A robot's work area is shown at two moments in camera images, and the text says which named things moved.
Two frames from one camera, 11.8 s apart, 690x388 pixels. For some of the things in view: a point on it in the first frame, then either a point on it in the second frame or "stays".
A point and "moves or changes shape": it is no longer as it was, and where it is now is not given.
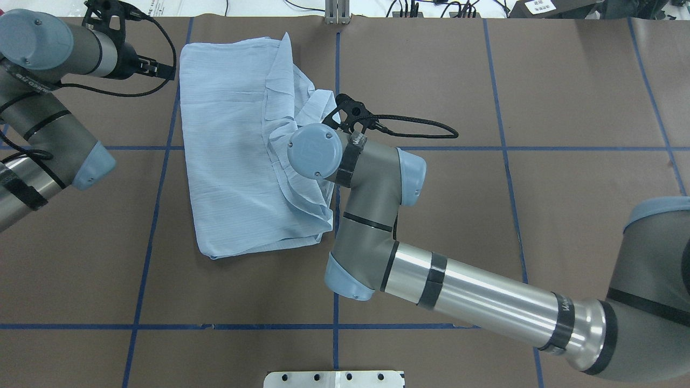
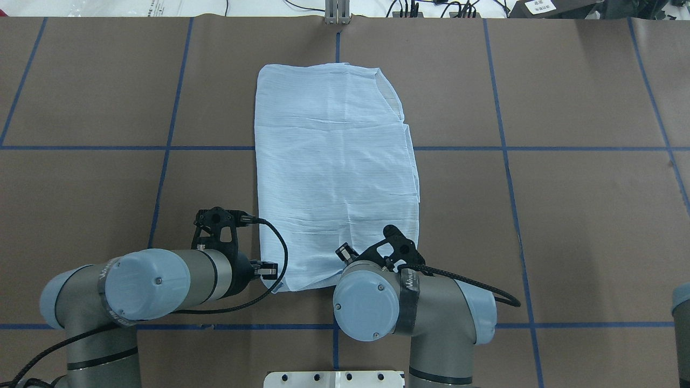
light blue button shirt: [243, 101] moves or changes shape
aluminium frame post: [337, 12] stays
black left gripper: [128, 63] to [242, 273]
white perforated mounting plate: [332, 379] stays
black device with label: [552, 9] stays
